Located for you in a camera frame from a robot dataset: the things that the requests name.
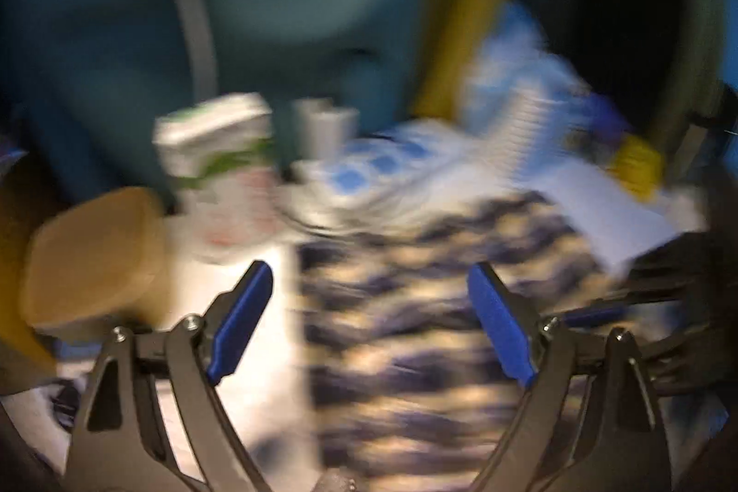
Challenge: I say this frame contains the plaid pants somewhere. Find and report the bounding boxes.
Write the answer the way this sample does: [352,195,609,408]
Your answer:
[297,191,610,491]

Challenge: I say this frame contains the yellow plastic bag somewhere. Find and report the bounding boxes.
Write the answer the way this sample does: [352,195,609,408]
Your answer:
[607,134,664,203]

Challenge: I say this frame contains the tan plastic container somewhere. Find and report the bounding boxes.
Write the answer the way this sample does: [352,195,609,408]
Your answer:
[20,187,173,344]

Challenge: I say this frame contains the white plastic basket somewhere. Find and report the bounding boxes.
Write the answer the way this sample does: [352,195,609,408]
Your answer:
[460,4,592,186]

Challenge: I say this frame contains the white power strip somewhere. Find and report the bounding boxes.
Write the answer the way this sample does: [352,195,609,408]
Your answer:
[293,119,476,231]

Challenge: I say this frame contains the white green carton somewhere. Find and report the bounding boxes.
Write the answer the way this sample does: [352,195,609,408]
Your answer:
[153,92,280,263]

